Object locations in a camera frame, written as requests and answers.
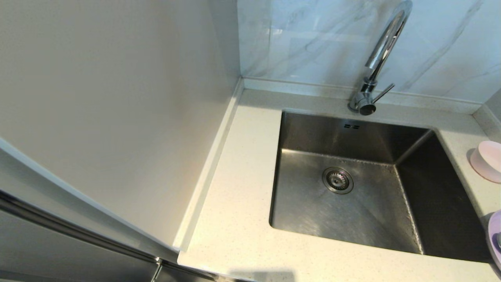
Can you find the lilac plate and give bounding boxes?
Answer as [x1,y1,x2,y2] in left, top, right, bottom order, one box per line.
[487,210,501,271]

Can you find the round metal drain strainer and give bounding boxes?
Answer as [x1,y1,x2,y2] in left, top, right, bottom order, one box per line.
[322,167,354,195]

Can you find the chrome gooseneck faucet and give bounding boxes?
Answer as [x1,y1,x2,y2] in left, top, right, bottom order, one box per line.
[349,0,413,116]

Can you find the white tall cabinet panel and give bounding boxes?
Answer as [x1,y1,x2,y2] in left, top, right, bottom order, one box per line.
[0,0,241,262]

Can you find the stainless steel sink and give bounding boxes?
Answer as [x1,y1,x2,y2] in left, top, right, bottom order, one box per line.
[269,110,494,263]

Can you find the pink bowl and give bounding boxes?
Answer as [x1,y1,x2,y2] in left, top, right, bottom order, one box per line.
[470,141,501,183]

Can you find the chrome bar handle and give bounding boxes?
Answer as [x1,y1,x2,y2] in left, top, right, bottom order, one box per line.
[0,190,163,267]

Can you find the grey appliance front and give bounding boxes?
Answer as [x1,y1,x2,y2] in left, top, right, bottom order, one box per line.
[0,188,220,282]

